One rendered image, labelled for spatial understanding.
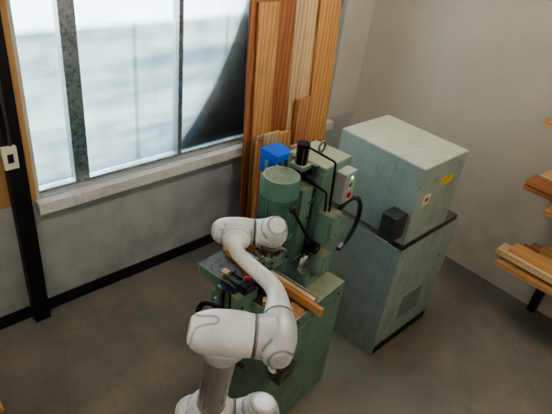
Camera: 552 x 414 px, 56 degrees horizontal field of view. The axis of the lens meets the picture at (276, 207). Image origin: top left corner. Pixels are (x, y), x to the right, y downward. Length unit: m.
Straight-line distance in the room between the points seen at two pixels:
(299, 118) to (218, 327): 2.71
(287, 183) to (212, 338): 0.90
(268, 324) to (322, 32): 2.87
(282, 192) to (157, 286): 1.91
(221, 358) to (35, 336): 2.25
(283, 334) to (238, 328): 0.13
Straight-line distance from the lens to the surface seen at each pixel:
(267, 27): 3.64
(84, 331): 3.64
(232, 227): 1.94
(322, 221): 2.43
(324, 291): 2.75
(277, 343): 1.51
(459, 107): 4.31
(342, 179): 2.41
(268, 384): 2.74
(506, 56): 4.10
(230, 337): 1.51
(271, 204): 2.24
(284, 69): 3.89
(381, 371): 3.55
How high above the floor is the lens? 2.58
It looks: 32 degrees down
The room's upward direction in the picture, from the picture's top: 8 degrees clockwise
